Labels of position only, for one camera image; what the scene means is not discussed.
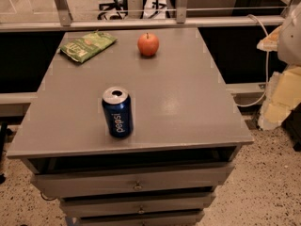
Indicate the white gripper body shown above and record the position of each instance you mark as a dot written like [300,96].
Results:
[291,40]

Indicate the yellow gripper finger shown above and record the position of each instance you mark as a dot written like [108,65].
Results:
[282,96]
[270,42]

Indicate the blue pepsi can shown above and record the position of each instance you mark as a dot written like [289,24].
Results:
[117,109]

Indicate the red-orange apple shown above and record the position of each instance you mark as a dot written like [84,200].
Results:
[148,44]

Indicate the grey drawer cabinet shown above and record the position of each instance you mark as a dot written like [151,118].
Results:
[182,112]

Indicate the black office chair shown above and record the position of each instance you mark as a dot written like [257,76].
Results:
[112,10]

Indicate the bottom grey drawer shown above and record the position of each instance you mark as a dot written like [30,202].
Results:
[171,218]

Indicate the grey drawer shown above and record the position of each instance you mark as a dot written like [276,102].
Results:
[138,205]
[69,185]
[171,218]

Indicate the green chip bag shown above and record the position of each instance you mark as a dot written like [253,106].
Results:
[84,48]

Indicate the grey metal railing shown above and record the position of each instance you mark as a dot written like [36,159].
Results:
[73,15]

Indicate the middle grey drawer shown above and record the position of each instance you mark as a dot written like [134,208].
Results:
[138,205]

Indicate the top grey drawer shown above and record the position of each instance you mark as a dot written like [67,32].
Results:
[69,185]

